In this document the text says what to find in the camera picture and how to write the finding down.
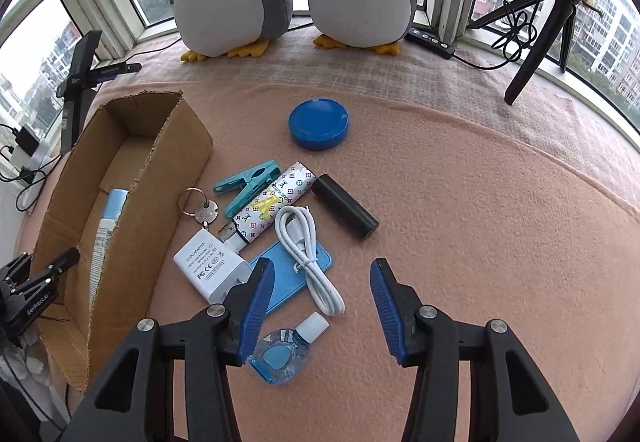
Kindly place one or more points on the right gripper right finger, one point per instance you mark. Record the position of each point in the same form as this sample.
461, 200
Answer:
510, 398

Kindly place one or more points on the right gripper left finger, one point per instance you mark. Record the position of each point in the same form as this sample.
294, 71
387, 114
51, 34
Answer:
133, 396

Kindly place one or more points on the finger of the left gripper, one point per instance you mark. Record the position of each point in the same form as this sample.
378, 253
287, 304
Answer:
48, 279
16, 271

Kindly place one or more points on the white lotion bottle blue cap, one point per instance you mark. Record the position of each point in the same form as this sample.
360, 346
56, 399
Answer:
115, 202

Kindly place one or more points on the cardboard box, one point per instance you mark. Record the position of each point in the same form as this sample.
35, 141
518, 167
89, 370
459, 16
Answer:
154, 146

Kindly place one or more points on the white usb wall charger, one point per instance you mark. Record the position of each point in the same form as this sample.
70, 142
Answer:
211, 267

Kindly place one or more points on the key with ring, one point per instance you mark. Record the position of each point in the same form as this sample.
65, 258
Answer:
193, 202

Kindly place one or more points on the small blue glass bottle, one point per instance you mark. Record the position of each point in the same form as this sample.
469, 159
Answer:
280, 355

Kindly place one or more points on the blue phone stand plate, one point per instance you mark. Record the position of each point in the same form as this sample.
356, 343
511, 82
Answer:
287, 282

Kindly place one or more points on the teal clothespin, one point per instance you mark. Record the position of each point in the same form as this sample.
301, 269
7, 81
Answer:
248, 183

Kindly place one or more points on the patterned white power bank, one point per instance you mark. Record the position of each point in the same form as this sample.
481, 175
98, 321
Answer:
255, 218

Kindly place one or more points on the black cylinder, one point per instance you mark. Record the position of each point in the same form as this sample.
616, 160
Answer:
345, 207

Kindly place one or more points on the blue round tin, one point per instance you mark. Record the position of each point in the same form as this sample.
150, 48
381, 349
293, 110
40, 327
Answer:
319, 124

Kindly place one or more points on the white power strip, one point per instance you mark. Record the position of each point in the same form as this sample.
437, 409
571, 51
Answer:
24, 172

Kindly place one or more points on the black power adapter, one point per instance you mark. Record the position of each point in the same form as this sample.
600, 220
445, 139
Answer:
26, 140

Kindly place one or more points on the black handheld gripper on stand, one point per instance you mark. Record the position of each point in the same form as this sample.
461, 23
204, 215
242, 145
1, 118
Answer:
78, 90

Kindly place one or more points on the checkered beige cloth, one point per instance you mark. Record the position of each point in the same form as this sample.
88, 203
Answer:
554, 117

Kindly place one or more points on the black tripod stand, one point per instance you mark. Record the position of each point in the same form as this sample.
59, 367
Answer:
533, 27

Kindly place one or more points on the black inline cable remote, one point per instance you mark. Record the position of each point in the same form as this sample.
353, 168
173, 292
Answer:
430, 42

